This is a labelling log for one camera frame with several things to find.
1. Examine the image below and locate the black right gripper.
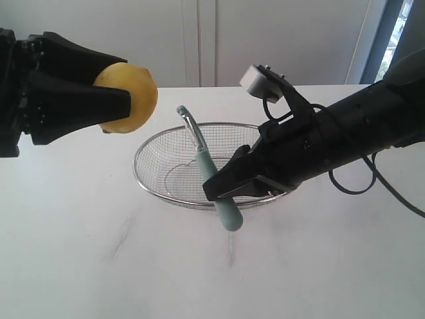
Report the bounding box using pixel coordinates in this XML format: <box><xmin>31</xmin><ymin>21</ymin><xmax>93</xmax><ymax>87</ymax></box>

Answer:
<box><xmin>203</xmin><ymin>106</ymin><xmax>326</xmax><ymax>201</ymax></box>

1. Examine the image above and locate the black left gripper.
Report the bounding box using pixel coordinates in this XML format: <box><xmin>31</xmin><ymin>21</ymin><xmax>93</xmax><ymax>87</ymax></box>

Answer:
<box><xmin>1</xmin><ymin>28</ymin><xmax>131</xmax><ymax>158</ymax></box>

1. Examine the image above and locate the teal handled peeler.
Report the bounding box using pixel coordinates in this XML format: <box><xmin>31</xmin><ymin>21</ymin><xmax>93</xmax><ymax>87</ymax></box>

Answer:
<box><xmin>177</xmin><ymin>105</ymin><xmax>243</xmax><ymax>231</ymax></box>

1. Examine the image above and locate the yellow lemon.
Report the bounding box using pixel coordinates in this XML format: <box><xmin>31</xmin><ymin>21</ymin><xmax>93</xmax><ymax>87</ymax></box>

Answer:
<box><xmin>94</xmin><ymin>62</ymin><xmax>158</xmax><ymax>134</ymax></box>

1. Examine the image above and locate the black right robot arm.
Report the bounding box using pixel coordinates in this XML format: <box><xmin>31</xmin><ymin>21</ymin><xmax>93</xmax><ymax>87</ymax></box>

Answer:
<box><xmin>203</xmin><ymin>51</ymin><xmax>424</xmax><ymax>201</ymax></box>

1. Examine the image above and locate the white cabinet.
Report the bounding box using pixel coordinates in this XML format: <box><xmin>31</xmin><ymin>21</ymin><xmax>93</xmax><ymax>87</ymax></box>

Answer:
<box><xmin>1</xmin><ymin>1</ymin><xmax>385</xmax><ymax>87</ymax></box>

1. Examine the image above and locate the oval wire mesh basket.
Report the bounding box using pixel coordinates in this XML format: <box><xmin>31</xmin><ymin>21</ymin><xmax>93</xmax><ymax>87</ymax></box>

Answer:
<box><xmin>132</xmin><ymin>121</ymin><xmax>299</xmax><ymax>211</ymax></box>

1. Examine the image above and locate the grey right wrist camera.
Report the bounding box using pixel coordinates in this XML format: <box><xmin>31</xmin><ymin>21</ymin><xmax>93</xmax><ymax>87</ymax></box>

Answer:
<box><xmin>240</xmin><ymin>65</ymin><xmax>283</xmax><ymax>104</ymax></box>

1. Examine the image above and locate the dark window frame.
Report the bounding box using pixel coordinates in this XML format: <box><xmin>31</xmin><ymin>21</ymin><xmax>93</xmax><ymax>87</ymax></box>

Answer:
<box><xmin>359</xmin><ymin>0</ymin><xmax>424</xmax><ymax>84</ymax></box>

